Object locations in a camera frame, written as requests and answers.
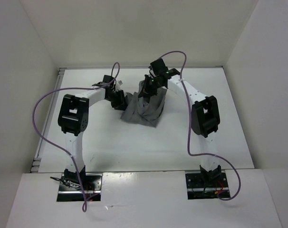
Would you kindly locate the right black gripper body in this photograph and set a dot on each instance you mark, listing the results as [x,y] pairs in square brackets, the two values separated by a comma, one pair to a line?
[153,84]

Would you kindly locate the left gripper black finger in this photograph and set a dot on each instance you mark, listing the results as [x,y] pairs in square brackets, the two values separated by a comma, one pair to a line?
[115,96]
[119,105]

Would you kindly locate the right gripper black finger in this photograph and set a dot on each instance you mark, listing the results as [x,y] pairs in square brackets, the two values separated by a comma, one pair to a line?
[152,93]
[144,92]

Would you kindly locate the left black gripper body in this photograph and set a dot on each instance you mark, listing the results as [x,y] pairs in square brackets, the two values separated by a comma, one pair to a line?
[110,99]

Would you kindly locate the grey pleated skirt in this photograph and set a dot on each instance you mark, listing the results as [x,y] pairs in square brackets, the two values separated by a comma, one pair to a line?
[144,111]

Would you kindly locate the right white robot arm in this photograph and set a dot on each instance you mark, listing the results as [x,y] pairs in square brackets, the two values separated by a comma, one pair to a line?
[204,117]

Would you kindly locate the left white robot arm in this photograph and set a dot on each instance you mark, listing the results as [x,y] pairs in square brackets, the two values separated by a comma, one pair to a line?
[73,120]

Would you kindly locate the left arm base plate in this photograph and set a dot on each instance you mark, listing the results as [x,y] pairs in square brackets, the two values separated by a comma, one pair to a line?
[71,192]

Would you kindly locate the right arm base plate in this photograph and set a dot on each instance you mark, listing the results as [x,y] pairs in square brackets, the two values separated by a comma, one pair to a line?
[197,189]

